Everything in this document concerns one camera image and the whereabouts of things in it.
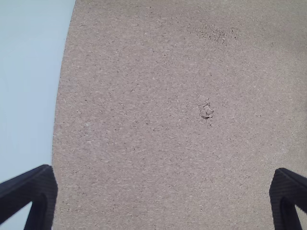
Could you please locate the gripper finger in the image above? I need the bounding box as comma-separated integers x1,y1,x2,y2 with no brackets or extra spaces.
0,164,59,230
269,167,307,230

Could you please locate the cork mat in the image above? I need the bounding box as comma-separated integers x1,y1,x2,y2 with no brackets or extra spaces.
50,0,307,230

